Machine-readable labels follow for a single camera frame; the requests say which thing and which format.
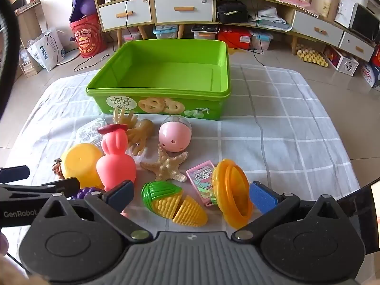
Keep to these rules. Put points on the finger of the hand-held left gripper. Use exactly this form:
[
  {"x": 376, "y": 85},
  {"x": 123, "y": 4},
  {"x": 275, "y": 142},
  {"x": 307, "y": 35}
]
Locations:
[
  {"x": 14, "y": 173},
  {"x": 35, "y": 189}
]

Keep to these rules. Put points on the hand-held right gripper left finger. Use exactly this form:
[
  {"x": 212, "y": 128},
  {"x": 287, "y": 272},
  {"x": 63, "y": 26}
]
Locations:
[{"x": 121, "y": 194}]

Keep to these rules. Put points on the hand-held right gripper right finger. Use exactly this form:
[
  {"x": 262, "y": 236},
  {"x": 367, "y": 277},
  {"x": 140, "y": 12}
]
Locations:
[{"x": 262, "y": 197}]

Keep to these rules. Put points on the pink cactus toy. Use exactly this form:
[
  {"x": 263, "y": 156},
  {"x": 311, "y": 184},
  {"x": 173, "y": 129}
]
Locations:
[{"x": 114, "y": 166}]

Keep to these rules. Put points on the orange plastic toy funnel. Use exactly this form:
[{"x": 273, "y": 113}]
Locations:
[{"x": 230, "y": 190}]

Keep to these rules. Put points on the purple toy grapes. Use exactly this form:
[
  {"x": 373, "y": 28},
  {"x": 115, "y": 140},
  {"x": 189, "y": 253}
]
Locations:
[{"x": 84, "y": 193}]

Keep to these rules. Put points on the yellow toy corn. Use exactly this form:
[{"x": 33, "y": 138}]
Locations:
[{"x": 166, "y": 202}]

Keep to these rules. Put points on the yellow plastic cup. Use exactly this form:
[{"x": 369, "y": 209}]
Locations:
[{"x": 78, "y": 160}]

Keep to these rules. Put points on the tan starfish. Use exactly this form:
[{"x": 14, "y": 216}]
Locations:
[{"x": 166, "y": 166}]

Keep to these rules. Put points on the pink card box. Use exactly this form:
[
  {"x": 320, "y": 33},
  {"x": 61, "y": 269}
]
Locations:
[{"x": 202, "y": 181}]

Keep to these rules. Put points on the tan toy hand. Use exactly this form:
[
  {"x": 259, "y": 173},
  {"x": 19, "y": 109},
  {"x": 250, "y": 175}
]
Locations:
[
  {"x": 123, "y": 119},
  {"x": 143, "y": 132}
]

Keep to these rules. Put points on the clear plastic tray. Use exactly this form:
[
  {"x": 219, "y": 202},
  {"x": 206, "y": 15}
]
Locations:
[{"x": 89, "y": 130}]

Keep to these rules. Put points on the pink toy ball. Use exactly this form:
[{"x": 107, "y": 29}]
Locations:
[{"x": 172, "y": 135}]

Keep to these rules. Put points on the green plastic box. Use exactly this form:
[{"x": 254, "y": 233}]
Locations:
[{"x": 163, "y": 62}]

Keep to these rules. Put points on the person's left forearm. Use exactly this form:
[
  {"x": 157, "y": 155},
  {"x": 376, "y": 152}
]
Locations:
[{"x": 17, "y": 273}]

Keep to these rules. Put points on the person's left hand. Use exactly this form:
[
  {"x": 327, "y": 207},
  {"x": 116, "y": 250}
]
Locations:
[{"x": 2, "y": 244}]

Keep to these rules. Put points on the small brown toy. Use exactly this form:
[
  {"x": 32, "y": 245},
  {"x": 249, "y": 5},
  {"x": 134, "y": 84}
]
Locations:
[{"x": 58, "y": 167}]

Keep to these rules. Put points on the white checked tablecloth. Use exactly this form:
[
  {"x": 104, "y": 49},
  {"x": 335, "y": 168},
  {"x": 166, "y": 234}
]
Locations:
[{"x": 282, "y": 124}]

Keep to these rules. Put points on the black flat panel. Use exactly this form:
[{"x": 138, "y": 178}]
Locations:
[{"x": 356, "y": 197}]

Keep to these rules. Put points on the white shopping bag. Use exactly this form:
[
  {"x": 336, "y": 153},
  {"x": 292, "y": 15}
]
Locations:
[{"x": 46, "y": 50}]

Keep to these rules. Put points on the yellow egg tray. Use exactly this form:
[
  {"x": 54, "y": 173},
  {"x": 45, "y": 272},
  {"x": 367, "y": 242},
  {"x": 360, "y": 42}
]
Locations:
[{"x": 311, "y": 55}]

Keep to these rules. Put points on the red printed bucket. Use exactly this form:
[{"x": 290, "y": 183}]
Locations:
[{"x": 87, "y": 38}]

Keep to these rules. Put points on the clear storage bin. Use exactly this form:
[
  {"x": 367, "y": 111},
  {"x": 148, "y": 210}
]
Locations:
[{"x": 261, "y": 41}]

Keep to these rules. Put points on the white printed carton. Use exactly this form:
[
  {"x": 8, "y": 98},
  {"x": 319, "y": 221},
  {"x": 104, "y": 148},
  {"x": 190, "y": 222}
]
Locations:
[{"x": 344, "y": 62}]

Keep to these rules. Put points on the red flat box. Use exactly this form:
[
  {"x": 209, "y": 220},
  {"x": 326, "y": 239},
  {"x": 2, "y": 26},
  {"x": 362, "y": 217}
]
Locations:
[{"x": 236, "y": 38}]

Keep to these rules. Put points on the blue lid storage bin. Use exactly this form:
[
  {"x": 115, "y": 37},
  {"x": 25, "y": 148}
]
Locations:
[{"x": 164, "y": 32}]

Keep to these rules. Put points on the wooden cabinet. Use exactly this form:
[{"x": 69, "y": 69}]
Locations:
[{"x": 151, "y": 26}]

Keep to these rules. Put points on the black lid storage bin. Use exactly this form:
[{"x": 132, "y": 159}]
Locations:
[{"x": 204, "y": 32}]

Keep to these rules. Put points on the wooden TV stand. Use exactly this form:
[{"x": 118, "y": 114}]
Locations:
[{"x": 285, "y": 14}]

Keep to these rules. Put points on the black bag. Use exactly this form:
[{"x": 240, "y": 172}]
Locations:
[{"x": 233, "y": 12}]

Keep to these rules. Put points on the white microwave oven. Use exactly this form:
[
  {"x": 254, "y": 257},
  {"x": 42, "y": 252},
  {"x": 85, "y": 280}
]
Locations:
[{"x": 360, "y": 20}]

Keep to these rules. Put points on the cream tall bottle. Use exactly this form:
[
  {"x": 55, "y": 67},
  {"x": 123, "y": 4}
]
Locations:
[{"x": 326, "y": 1}]

